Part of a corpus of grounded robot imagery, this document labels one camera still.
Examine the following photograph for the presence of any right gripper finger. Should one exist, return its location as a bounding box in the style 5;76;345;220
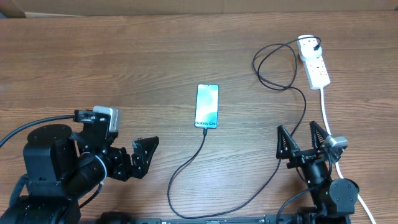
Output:
276;125;300;159
310;121;329;150

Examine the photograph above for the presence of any black USB charging cable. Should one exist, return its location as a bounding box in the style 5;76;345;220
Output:
167;36;322;220

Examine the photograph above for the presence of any Samsung Galaxy smartphone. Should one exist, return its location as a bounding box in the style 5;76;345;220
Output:
195;84;220;129

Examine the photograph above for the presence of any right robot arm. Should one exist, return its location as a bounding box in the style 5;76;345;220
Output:
275;121;359;223

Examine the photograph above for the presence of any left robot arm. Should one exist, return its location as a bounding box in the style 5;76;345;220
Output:
1;124;159;223

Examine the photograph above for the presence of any white USB charger plug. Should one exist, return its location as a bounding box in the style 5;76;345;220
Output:
297;35;323;61

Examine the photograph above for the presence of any white power strip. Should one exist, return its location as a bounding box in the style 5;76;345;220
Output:
302;55;330;90

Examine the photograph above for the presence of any white power strip cord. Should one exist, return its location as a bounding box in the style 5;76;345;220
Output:
319;86;377;224

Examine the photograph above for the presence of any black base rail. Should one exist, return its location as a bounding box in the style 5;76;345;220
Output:
84;212;351;224

